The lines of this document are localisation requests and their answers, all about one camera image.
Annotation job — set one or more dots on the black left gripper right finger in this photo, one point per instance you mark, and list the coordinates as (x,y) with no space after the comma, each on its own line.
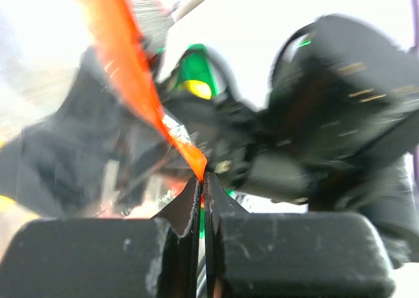
(290,255)

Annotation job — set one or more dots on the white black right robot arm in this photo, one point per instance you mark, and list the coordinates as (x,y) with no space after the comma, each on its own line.
(326,137)

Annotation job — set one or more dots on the yellow orange fake fruit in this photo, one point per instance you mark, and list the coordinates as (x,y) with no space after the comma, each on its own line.
(6,203)

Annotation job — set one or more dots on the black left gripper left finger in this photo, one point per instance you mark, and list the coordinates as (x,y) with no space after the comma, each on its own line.
(89,257)

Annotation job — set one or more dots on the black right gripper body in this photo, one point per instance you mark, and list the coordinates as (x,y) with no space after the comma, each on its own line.
(56,166)

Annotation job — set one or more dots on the green plastic bin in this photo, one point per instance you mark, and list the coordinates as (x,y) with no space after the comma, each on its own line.
(196,66)

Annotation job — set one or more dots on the clear zip bag orange seal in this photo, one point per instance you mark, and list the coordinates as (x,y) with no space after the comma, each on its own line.
(42,42)

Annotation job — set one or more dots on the yellow fake lemon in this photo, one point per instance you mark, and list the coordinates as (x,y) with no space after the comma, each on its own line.
(198,88)

